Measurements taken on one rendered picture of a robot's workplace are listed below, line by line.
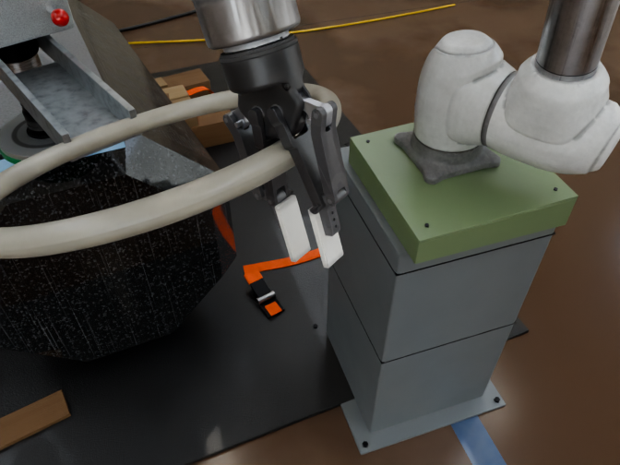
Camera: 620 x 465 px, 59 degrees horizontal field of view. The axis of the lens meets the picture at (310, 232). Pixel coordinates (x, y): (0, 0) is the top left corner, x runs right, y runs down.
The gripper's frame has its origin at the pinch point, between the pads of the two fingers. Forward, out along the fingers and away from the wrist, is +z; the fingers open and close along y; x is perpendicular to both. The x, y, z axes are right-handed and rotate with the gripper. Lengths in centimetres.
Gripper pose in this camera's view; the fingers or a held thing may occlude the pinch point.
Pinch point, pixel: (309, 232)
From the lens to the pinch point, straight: 59.1
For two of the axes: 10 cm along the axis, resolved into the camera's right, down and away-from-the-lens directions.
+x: -6.0, 4.8, -6.4
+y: -7.6, -1.0, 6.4
